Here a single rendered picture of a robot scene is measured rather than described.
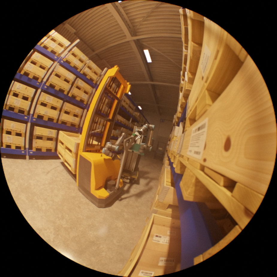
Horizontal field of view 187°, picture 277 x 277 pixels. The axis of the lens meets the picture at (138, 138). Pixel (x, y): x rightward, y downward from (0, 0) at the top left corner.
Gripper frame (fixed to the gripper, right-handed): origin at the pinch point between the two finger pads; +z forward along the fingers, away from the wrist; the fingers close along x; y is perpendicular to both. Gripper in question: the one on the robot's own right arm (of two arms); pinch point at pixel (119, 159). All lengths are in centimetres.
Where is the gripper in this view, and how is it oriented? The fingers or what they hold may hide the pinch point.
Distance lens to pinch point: 150.6
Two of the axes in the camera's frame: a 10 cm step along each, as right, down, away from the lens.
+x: 5.0, -8.6, 1.3
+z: 7.7, 5.0, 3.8
